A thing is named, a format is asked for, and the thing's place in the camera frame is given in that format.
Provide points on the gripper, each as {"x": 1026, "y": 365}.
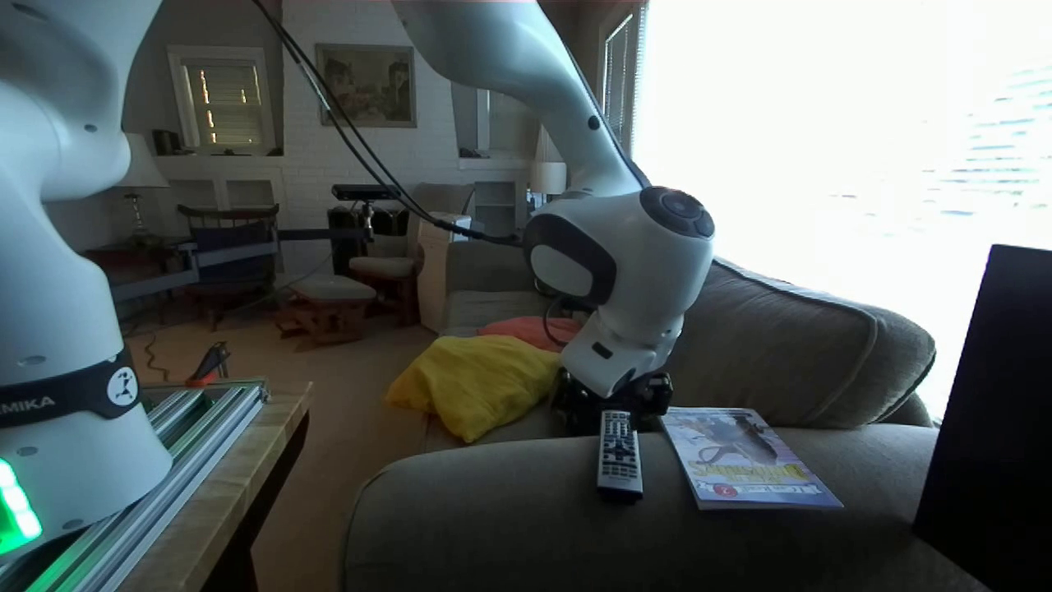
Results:
{"x": 579, "y": 407}

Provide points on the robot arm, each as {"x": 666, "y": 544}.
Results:
{"x": 49, "y": 312}

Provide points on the grey remote control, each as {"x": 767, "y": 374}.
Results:
{"x": 619, "y": 456}

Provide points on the orange cushion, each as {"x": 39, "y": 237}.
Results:
{"x": 526, "y": 330}

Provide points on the yellow cushion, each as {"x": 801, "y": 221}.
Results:
{"x": 481, "y": 382}

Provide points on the magazine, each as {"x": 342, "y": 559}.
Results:
{"x": 744, "y": 460}

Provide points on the grey-green sofa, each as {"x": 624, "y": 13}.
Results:
{"x": 772, "y": 353}

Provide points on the small white table lamp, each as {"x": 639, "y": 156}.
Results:
{"x": 548, "y": 177}

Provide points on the wooden chair with cushion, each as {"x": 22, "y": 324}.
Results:
{"x": 386, "y": 275}

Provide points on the wooden footstool with cushion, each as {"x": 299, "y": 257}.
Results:
{"x": 329, "y": 300}

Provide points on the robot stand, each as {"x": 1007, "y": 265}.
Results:
{"x": 222, "y": 477}

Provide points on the orange and black clamp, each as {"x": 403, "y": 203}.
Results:
{"x": 209, "y": 362}

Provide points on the large bright window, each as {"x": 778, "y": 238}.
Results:
{"x": 830, "y": 123}

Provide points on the wooden rocking chair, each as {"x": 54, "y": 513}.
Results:
{"x": 234, "y": 247}

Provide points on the framed picture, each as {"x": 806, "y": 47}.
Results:
{"x": 367, "y": 85}

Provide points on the black side table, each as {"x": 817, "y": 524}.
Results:
{"x": 998, "y": 427}

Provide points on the dark wooden side table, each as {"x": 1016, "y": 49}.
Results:
{"x": 136, "y": 259}

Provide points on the window with blinds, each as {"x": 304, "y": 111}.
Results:
{"x": 223, "y": 103}

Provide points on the table lamp with white shade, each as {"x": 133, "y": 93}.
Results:
{"x": 141, "y": 164}

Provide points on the camera on tripod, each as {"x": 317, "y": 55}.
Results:
{"x": 364, "y": 194}

